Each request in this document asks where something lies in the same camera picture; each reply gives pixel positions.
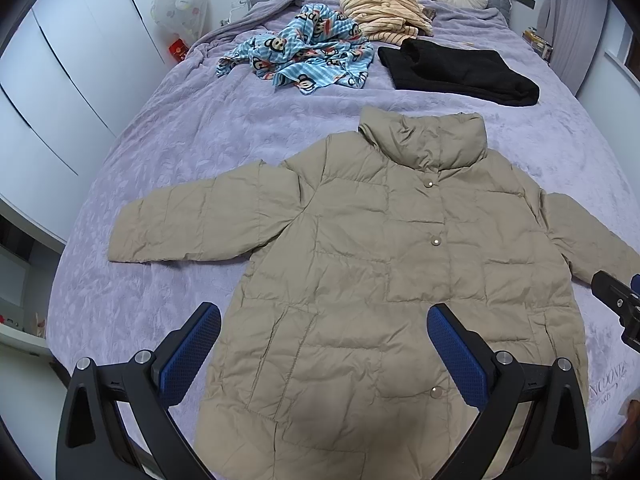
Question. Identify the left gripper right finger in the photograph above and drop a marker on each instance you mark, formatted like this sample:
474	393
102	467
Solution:
554	442

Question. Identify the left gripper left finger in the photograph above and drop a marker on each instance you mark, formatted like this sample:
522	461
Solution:
115	421

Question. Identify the beige puffer jacket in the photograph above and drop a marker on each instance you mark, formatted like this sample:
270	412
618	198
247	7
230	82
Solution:
323	368

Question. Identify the white shelf desk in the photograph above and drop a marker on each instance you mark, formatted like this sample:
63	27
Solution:
27	273

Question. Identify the nightstand items right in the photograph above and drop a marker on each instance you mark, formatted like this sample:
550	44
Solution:
538	44

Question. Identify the black folded garment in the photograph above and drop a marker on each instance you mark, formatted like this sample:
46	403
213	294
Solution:
421	65

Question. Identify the grey curtain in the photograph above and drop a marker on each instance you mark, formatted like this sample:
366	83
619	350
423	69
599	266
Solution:
572	28

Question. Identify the lavender bed blanket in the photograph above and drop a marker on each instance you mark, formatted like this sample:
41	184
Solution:
197	126

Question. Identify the cream striped garment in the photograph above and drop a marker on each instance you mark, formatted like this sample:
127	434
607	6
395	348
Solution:
390	21

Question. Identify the blue monkey print garment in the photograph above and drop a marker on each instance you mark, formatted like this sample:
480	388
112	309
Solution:
318	48

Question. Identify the white wardrobe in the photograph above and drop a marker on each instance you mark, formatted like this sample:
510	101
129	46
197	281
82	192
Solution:
73	76

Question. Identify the red gift box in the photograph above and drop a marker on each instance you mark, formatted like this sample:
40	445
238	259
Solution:
178	50

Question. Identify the covered standing fan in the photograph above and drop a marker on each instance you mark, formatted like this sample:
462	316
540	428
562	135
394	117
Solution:
184	18

